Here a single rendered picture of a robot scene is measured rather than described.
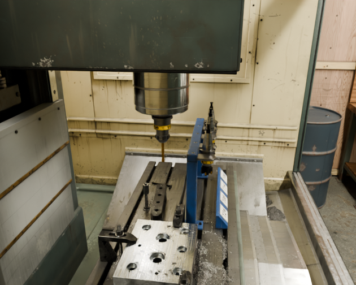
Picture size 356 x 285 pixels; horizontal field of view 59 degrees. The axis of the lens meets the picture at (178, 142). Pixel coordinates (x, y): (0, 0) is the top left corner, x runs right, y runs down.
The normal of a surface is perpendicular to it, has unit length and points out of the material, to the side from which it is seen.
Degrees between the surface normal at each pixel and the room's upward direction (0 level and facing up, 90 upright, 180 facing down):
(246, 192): 24
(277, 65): 92
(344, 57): 90
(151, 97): 90
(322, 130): 90
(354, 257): 0
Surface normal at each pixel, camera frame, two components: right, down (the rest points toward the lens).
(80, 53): -0.14, 0.36
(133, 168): -0.05, -0.69
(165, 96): 0.21, 0.36
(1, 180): 0.99, 0.06
